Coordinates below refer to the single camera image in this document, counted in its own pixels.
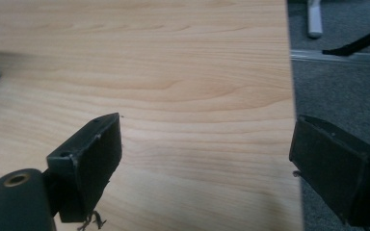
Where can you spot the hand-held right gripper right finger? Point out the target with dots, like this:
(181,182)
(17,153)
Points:
(337,173)

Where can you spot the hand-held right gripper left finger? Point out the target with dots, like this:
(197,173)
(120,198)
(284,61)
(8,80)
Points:
(90,166)

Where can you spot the black stand leg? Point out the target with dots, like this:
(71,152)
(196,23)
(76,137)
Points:
(356,43)

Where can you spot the white furniture leg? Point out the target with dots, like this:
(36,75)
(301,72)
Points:
(314,17)

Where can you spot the metal floor rail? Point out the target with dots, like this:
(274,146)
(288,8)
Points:
(340,57)

